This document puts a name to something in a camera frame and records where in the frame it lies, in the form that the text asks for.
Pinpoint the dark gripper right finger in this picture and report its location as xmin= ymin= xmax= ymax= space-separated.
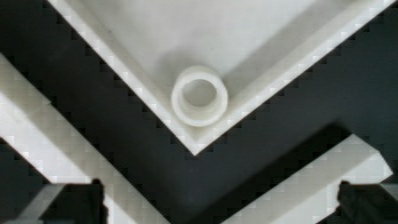
xmin=332 ymin=181 xmax=398 ymax=224

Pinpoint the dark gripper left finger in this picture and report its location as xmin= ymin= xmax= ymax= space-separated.
xmin=1 ymin=181 xmax=103 ymax=224

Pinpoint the white square tabletop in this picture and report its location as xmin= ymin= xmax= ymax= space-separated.
xmin=48 ymin=0 xmax=396 ymax=154

